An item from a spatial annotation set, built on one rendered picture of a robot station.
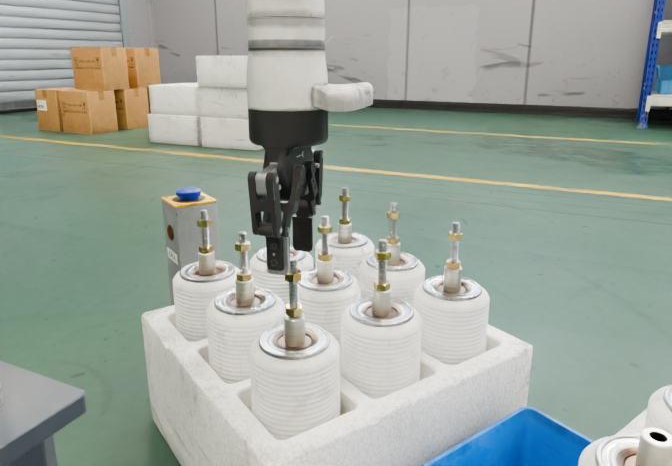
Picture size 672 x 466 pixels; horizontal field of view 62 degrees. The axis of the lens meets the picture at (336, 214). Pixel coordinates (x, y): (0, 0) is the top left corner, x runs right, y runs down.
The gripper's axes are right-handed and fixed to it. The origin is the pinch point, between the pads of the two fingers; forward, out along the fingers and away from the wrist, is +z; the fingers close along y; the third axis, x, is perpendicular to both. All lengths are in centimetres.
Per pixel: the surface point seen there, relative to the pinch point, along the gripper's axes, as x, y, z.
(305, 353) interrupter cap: 2.3, 2.5, 10.0
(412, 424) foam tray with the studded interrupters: 12.5, -3.3, 20.3
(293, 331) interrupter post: 0.5, 1.2, 8.5
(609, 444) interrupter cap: 29.3, 8.5, 10.0
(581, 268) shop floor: 42, -101, 35
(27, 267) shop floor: -99, -59, 35
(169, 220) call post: -31.5, -25.8, 7.1
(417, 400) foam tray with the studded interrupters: 12.8, -3.9, 17.5
